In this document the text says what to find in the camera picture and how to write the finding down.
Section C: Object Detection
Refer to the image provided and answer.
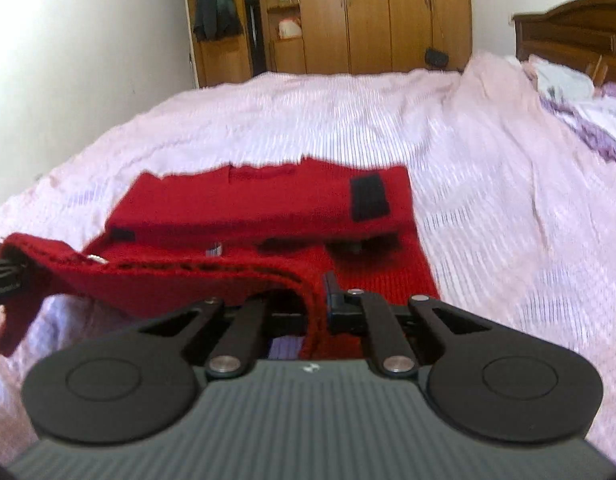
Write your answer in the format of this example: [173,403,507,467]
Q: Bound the white crumpled cloth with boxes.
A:
[529,55,598,102]

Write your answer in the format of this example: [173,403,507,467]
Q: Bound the purple ruffled cloth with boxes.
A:
[540,82,616,173]

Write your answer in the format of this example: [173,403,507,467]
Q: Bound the wooden wardrobe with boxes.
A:
[182,0,475,89]

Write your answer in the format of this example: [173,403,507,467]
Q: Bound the red knit cardigan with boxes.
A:
[0,157,443,361]

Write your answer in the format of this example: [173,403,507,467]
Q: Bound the pink bedspread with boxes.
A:
[0,50,616,467]

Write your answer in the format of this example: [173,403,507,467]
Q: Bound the pink and white shelf item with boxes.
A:
[278,17,304,40]

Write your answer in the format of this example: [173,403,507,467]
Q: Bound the wooden bed headboard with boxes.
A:
[511,0,616,87]

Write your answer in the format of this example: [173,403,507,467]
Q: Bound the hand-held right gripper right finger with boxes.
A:
[322,271,493,379]

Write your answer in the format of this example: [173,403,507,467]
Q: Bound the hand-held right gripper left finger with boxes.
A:
[135,292,310,380]

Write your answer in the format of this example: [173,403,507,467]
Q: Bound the dark hanging clothes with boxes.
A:
[190,0,242,44]

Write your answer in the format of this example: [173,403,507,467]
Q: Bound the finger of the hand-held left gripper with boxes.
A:
[0,238,30,312]

